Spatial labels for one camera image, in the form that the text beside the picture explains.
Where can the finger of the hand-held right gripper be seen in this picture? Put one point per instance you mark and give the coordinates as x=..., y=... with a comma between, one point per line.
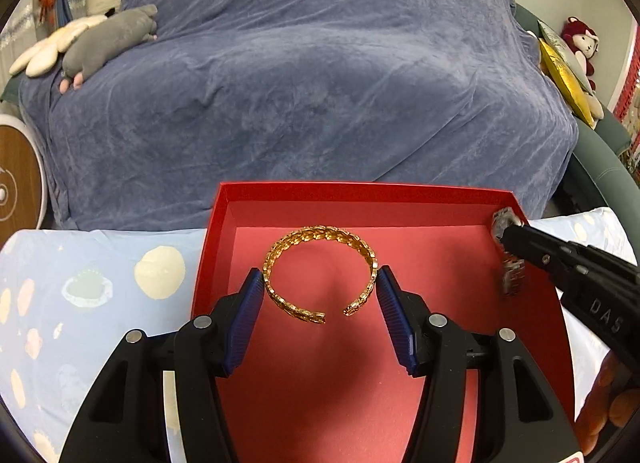
x=540, y=250

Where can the red cardboard box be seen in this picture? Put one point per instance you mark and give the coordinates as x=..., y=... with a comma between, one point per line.
x=325, y=373

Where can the grey plush toy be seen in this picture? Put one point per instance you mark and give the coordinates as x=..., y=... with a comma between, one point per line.
x=100, y=43

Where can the silver gold wrist watch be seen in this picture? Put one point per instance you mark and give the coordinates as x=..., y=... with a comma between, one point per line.
x=512, y=279

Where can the green sofa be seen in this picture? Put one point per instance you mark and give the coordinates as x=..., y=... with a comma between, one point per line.
x=605, y=178

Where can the white flower plush cushion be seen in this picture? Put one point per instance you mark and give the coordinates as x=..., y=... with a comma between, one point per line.
x=45, y=48

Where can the gold shiny pillow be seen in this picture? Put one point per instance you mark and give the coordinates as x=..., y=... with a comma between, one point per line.
x=560, y=73

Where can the white sheer curtain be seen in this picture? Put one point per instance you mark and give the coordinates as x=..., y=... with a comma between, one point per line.
x=17, y=50

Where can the silver shiny pillow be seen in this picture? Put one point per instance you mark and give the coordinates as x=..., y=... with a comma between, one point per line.
x=555, y=38

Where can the round wood-faced white appliance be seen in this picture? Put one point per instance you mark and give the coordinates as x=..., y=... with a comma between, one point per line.
x=20, y=163

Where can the red white decorative hanging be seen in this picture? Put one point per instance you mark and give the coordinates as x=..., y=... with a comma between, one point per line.
x=627, y=83

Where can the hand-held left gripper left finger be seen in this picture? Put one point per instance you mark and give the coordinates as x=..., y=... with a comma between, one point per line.
x=245, y=323

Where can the blue velvet blanket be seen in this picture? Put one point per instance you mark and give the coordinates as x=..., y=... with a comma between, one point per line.
x=320, y=93

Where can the red monkey plush toy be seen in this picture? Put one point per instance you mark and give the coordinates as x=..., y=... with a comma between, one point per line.
x=580, y=35

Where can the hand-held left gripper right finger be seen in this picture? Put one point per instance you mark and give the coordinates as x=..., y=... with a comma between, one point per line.
x=395, y=323

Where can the silver tinsel garland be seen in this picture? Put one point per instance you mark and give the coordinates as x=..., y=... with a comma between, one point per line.
x=20, y=21

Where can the beige plush toy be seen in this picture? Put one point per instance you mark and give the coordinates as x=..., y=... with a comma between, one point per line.
x=595, y=105

